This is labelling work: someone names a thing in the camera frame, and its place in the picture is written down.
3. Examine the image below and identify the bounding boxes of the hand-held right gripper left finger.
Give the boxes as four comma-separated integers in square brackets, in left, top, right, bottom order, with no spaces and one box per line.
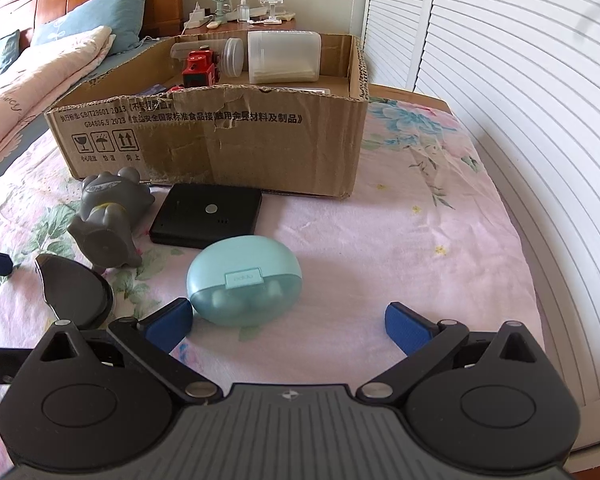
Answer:
[30,298,220,407]

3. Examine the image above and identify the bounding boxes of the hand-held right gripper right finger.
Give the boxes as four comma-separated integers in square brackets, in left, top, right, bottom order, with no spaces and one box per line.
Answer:
[355,302,548,405]

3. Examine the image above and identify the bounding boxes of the mint green earbuds case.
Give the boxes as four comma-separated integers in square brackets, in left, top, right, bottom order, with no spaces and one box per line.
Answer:
[187,236,303,327]

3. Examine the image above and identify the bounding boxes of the brown cardboard box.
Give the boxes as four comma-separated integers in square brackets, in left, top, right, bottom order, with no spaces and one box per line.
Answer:
[45,34,371,200]

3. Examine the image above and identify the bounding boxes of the red toy train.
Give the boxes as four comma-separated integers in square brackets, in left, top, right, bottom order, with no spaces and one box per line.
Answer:
[182,49,221,88]

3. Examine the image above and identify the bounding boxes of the clear plastic tube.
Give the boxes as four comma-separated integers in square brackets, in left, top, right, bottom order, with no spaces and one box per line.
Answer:
[224,37,244,77]

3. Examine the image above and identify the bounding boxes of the bottle of yellow capsules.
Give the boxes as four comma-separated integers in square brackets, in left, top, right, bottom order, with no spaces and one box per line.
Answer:
[171,40,228,60]

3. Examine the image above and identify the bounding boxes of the white cotton swab container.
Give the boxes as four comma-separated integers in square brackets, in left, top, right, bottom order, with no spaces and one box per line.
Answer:
[247,30,322,83]

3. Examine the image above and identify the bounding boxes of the floral pink sheet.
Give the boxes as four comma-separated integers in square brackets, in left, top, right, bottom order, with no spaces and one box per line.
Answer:
[0,95,546,466]

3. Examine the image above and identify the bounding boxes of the flat black box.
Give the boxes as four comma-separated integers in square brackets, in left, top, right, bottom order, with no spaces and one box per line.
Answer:
[149,183,263,250]

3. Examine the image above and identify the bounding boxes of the grey toy figure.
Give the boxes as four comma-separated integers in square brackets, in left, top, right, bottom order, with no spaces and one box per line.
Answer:
[67,166,156,271]

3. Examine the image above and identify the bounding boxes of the pink floral quilt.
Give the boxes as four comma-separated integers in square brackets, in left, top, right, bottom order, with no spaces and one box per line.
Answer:
[0,25,116,171]

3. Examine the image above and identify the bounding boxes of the blue bedsheet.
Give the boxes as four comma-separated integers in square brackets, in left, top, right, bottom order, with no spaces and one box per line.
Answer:
[0,36,176,203]

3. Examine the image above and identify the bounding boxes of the white louvered closet doors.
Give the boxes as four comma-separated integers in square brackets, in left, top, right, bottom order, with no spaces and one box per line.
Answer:
[362,0,600,441]

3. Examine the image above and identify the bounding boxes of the large blue pillow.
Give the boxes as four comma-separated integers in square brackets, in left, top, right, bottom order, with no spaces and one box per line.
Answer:
[31,0,152,53]

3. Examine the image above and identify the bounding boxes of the wooden nightstand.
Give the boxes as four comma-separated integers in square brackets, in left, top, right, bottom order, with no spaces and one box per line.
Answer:
[181,16,299,37]

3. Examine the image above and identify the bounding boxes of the white power strip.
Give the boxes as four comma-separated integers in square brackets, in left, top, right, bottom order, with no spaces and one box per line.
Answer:
[185,2,209,29]

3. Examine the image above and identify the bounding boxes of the white phone stand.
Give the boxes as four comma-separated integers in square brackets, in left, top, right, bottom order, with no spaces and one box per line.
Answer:
[252,0,296,26]

